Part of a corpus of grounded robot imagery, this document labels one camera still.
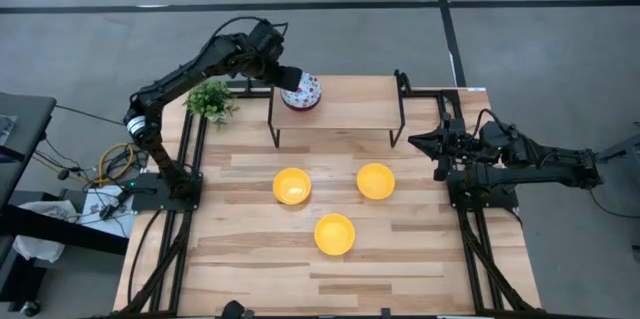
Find black aluminium table frame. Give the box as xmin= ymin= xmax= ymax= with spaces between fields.
xmin=82 ymin=69 xmax=549 ymax=319

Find yellow mini bowl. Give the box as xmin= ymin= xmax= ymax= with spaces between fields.
xmin=272 ymin=167 xmax=313 ymax=206
xmin=355 ymin=162 xmax=397 ymax=201
xmin=313 ymin=213 xmax=357 ymax=257

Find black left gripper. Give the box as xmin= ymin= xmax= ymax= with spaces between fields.
xmin=238 ymin=51 xmax=304 ymax=92

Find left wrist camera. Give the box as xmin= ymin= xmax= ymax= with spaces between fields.
xmin=248 ymin=18 xmax=286 ymax=58

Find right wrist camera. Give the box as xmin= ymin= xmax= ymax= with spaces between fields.
xmin=477 ymin=120 xmax=512 ymax=153

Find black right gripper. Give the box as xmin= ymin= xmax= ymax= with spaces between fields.
xmin=408 ymin=111 xmax=477 ymax=182

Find black caster wheel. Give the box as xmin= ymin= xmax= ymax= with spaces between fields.
xmin=19 ymin=299 xmax=42 ymax=318

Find red floral mini bowl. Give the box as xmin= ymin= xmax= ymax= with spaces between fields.
xmin=279 ymin=71 xmax=323 ymax=113

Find black cart beam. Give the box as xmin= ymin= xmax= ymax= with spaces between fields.
xmin=0 ymin=203 xmax=130 ymax=256

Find yellow cable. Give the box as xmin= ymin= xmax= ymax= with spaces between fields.
xmin=97 ymin=142 xmax=137 ymax=186

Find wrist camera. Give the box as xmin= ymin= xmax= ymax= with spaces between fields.
xmin=248 ymin=18 xmax=286 ymax=58
xmin=477 ymin=120 xmax=512 ymax=153

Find green potted plant white pot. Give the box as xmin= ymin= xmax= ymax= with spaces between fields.
xmin=182 ymin=79 xmax=241 ymax=131

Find wooden shelf with black legs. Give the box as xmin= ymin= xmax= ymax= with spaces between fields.
xmin=267 ymin=69 xmax=407 ymax=150

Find black table-level camera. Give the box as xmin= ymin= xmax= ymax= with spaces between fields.
xmin=221 ymin=299 xmax=247 ymax=319

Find white plastic bag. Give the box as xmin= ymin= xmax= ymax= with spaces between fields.
xmin=12 ymin=200 xmax=69 ymax=264

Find black desk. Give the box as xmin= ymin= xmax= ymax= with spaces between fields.
xmin=0 ymin=92 xmax=58 ymax=210

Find white paper sheet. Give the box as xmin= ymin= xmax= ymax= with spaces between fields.
xmin=79 ymin=184 xmax=137 ymax=239

